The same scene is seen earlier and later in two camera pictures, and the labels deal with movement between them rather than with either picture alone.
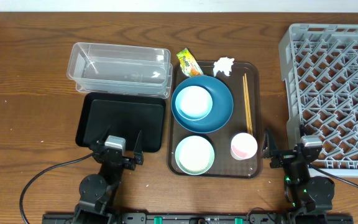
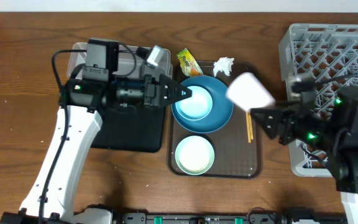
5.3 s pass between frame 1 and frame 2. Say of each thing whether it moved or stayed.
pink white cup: moved
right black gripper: moved
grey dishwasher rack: stayed
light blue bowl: stayed
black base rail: stayed
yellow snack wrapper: stayed
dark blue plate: stayed
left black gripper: moved
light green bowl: stayed
